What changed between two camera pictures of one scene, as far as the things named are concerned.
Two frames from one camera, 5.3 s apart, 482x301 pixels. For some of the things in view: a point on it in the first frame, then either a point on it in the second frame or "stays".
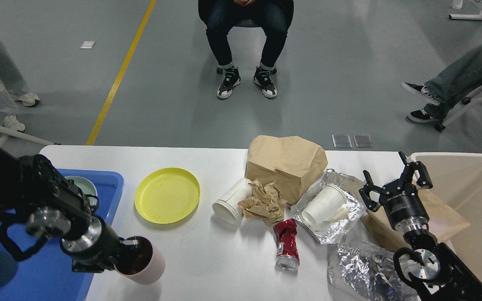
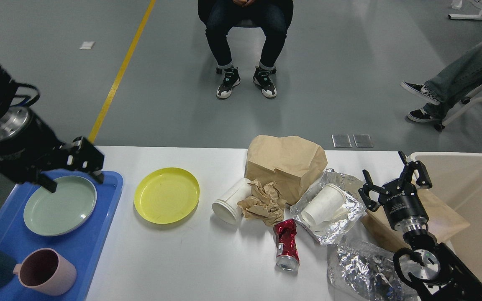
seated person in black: x=273 y=17 stays
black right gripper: x=400 y=199 stays
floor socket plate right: x=363 y=141 stays
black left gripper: x=94 y=249 to x=19 y=134
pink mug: x=145 y=265 to x=44 y=270
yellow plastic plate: x=167 y=195 stays
